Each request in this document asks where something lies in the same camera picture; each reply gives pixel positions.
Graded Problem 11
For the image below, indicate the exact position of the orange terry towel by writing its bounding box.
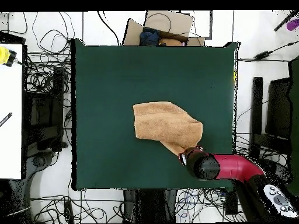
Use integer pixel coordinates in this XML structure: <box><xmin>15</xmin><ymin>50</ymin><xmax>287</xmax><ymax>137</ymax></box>
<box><xmin>132</xmin><ymin>100</ymin><xmax>203</xmax><ymax>156</ymax></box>

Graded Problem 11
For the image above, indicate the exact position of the black box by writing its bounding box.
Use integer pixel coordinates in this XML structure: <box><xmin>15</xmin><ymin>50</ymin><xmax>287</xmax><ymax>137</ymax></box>
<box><xmin>224</xmin><ymin>188</ymin><xmax>238</xmax><ymax>215</ymax></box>

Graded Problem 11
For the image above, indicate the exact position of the black upright bar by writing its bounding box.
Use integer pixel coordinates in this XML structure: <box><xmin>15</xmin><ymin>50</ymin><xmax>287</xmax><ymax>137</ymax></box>
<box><xmin>249</xmin><ymin>76</ymin><xmax>264</xmax><ymax>160</ymax></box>

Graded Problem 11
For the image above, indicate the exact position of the dark green table cloth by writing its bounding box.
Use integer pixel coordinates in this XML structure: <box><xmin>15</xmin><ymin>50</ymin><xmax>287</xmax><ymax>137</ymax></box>
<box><xmin>71</xmin><ymin>38</ymin><xmax>240</xmax><ymax>192</ymax></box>

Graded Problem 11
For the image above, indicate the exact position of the black monitor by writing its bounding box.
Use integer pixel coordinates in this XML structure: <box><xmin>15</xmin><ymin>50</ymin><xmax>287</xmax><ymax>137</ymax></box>
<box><xmin>265</xmin><ymin>77</ymin><xmax>293</xmax><ymax>155</ymax></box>

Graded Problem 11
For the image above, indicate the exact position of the orange cloth in box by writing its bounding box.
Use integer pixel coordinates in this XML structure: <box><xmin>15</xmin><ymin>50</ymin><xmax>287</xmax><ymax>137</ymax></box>
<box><xmin>159</xmin><ymin>37</ymin><xmax>184</xmax><ymax>47</ymax></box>

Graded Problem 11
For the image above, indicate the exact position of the green cloth on side table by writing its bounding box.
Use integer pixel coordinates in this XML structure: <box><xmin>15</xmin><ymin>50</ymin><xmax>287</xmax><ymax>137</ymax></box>
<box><xmin>286</xmin><ymin>55</ymin><xmax>299</xmax><ymax>194</ymax></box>

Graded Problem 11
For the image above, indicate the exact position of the black power strip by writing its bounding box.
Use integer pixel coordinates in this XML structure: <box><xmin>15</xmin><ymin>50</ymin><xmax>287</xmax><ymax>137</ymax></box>
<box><xmin>63</xmin><ymin>200</ymin><xmax>75</xmax><ymax>224</ymax></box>

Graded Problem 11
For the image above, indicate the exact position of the dark blue cloth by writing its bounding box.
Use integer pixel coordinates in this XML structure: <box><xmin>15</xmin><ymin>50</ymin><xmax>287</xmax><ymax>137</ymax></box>
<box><xmin>139</xmin><ymin>27</ymin><xmax>161</xmax><ymax>47</ymax></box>

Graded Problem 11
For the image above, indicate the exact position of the brown cardboard box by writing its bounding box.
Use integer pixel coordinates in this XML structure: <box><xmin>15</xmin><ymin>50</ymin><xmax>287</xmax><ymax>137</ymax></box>
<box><xmin>122</xmin><ymin>10</ymin><xmax>206</xmax><ymax>47</ymax></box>

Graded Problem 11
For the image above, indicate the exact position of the grey wheeled stand base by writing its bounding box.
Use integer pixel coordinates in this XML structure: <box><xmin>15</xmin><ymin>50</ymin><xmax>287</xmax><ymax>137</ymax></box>
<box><xmin>23</xmin><ymin>150</ymin><xmax>57</xmax><ymax>192</ymax></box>

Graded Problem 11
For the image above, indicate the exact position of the black equipment stand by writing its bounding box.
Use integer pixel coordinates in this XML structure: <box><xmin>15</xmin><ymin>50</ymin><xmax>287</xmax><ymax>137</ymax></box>
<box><xmin>23</xmin><ymin>66</ymin><xmax>68</xmax><ymax>152</ymax></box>

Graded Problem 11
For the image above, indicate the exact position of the black rod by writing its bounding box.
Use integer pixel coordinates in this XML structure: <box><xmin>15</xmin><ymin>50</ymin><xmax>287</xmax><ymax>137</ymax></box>
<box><xmin>273</xmin><ymin>9</ymin><xmax>299</xmax><ymax>32</ymax></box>

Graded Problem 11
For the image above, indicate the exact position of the purple object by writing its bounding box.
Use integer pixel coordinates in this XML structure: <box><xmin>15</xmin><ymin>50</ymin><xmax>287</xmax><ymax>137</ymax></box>
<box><xmin>286</xmin><ymin>18</ymin><xmax>299</xmax><ymax>32</ymax></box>

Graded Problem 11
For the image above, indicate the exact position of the black marker pen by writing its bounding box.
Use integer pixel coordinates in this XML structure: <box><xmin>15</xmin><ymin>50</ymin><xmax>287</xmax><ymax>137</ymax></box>
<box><xmin>0</xmin><ymin>112</ymin><xmax>13</xmax><ymax>128</ymax></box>

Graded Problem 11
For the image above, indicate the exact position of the white side table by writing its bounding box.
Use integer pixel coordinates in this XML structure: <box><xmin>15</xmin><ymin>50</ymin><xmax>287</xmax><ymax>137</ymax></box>
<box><xmin>0</xmin><ymin>43</ymin><xmax>24</xmax><ymax>180</ymax></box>

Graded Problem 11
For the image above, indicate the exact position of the yellow and black tool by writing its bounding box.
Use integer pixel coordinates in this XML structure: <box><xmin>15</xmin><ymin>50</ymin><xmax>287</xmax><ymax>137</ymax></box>
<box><xmin>0</xmin><ymin>45</ymin><xmax>23</xmax><ymax>68</ymax></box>

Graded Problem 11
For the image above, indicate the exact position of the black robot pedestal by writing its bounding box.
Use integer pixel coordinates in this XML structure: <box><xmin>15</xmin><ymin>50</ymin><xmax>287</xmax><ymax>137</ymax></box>
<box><xmin>122</xmin><ymin>188</ymin><xmax>179</xmax><ymax>223</ymax></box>

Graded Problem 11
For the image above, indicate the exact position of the black cable tangle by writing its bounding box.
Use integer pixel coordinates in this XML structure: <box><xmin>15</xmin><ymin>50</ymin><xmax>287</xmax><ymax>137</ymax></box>
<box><xmin>23</xmin><ymin>11</ymin><xmax>77</xmax><ymax>99</ymax></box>
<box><xmin>30</xmin><ymin>188</ymin><xmax>124</xmax><ymax>224</ymax></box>
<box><xmin>176</xmin><ymin>132</ymin><xmax>281</xmax><ymax>223</ymax></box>

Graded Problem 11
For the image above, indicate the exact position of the black power adapter with cable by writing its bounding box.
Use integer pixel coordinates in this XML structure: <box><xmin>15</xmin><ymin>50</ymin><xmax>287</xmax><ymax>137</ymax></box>
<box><xmin>238</xmin><ymin>40</ymin><xmax>299</xmax><ymax>62</ymax></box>

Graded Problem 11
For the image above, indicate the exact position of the white panel with dark frame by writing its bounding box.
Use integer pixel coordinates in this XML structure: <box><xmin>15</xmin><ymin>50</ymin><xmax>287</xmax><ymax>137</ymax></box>
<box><xmin>179</xmin><ymin>10</ymin><xmax>213</xmax><ymax>40</ymax></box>

